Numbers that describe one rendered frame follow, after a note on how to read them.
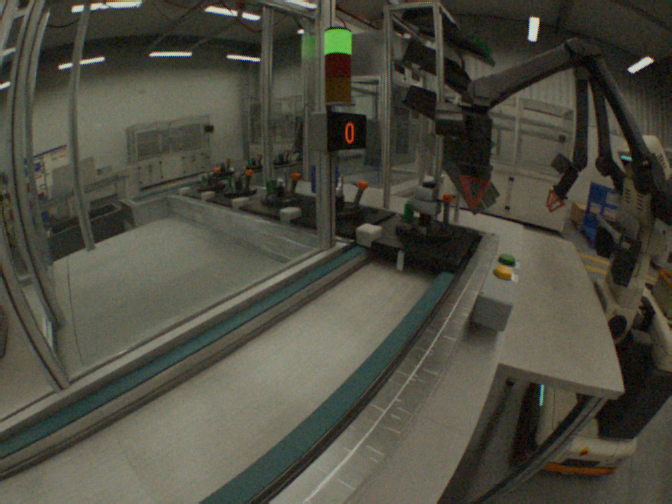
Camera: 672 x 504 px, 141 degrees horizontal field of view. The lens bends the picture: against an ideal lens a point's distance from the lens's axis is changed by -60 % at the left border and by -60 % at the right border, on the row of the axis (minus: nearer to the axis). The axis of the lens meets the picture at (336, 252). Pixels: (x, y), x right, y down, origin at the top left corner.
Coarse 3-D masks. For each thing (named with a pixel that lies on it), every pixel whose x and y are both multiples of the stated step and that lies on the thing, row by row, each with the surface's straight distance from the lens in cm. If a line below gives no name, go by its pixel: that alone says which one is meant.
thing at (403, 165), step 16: (352, 96) 182; (368, 96) 176; (400, 96) 193; (352, 112) 182; (368, 112) 175; (368, 128) 175; (400, 128) 192; (416, 128) 219; (368, 144) 175; (416, 144) 220; (352, 160) 182; (368, 160) 176; (400, 160) 195; (416, 160) 222; (352, 176) 183; (368, 176) 177; (400, 176) 197
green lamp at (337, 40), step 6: (330, 30) 57; (336, 30) 57; (342, 30) 57; (330, 36) 57; (336, 36) 56; (342, 36) 56; (348, 36) 57; (330, 42) 56; (336, 42) 56; (342, 42) 56; (348, 42) 57; (330, 48) 56; (336, 48) 55; (342, 48) 56; (348, 48) 56
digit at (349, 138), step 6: (342, 120) 52; (348, 120) 54; (354, 120) 55; (342, 126) 52; (348, 126) 54; (354, 126) 55; (342, 132) 52; (348, 132) 54; (354, 132) 55; (342, 138) 52; (348, 138) 54; (354, 138) 55; (342, 144) 52; (348, 144) 54; (354, 144) 55
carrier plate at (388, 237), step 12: (396, 216) 82; (384, 228) 72; (456, 228) 79; (384, 240) 64; (396, 240) 65; (456, 240) 70; (468, 240) 71; (396, 252) 62; (408, 252) 60; (420, 252) 60; (432, 252) 61; (444, 252) 62; (456, 252) 63; (468, 252) 68; (432, 264) 59; (444, 264) 58; (456, 264) 58
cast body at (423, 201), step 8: (424, 184) 67; (432, 184) 67; (416, 192) 67; (424, 192) 66; (432, 192) 66; (408, 200) 70; (416, 200) 67; (424, 200) 67; (432, 200) 66; (416, 208) 68; (424, 208) 67; (432, 208) 66; (440, 208) 69
